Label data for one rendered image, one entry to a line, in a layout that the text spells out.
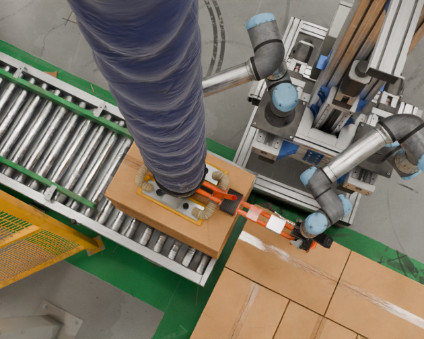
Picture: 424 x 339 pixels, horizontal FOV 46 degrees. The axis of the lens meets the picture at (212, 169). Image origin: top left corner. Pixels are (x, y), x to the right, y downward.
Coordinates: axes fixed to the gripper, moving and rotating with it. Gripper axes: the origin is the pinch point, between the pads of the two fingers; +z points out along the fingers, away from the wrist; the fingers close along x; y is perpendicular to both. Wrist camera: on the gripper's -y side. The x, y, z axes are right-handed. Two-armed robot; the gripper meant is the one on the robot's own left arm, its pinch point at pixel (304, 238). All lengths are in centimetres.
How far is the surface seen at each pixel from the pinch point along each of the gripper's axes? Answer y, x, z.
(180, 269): 46, 33, 62
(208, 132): 79, -63, 120
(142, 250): 70, 34, 62
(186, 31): 50, 3, -131
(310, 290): -22, 10, 66
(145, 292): 64, 54, 121
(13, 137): 171, 11, 66
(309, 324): -29, 27, 67
